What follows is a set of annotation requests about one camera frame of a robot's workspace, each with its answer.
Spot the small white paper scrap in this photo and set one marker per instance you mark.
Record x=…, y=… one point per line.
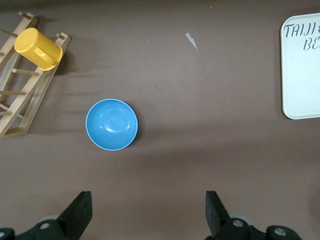
x=191, y=41

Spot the yellow mug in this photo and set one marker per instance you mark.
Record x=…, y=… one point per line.
x=32, y=47

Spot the cream bear tray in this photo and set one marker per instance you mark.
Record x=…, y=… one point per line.
x=302, y=82

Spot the wooden mug rack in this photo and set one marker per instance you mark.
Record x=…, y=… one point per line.
x=27, y=102

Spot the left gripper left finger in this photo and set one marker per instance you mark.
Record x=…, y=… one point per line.
x=75, y=220

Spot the blue bowl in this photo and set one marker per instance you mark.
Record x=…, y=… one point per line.
x=111, y=125

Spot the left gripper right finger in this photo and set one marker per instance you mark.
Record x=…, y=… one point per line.
x=220, y=225

